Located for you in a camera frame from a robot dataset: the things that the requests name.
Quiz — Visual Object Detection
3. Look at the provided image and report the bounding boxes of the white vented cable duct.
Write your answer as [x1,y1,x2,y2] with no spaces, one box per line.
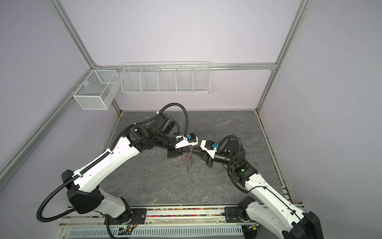
[67,226,244,239]

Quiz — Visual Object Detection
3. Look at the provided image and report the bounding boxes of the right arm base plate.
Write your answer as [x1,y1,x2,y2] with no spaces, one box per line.
[222,196,256,223]

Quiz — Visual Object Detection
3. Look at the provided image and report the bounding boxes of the aluminium frame profiles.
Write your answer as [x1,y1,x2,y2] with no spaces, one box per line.
[0,0,312,192]

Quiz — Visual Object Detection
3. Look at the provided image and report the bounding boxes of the white wire basket long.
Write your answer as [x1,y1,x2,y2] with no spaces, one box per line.
[120,62,211,94]

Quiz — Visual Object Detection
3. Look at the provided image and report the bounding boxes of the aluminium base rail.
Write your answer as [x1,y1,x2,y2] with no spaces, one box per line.
[58,204,311,229]

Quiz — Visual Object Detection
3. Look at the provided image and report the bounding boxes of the metal keyring with shoe plate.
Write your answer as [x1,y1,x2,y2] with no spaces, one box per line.
[185,151,195,172]

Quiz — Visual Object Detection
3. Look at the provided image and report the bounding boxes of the white mesh box basket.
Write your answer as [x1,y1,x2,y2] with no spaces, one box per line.
[73,70,121,110]

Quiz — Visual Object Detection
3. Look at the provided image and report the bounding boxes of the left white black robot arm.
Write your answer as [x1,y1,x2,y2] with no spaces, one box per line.
[36,103,198,224]

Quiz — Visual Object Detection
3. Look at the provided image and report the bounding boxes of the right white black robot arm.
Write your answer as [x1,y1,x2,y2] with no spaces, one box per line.
[192,135,324,239]

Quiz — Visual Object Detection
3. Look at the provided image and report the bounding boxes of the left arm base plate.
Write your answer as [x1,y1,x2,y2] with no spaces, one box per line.
[106,208,147,225]

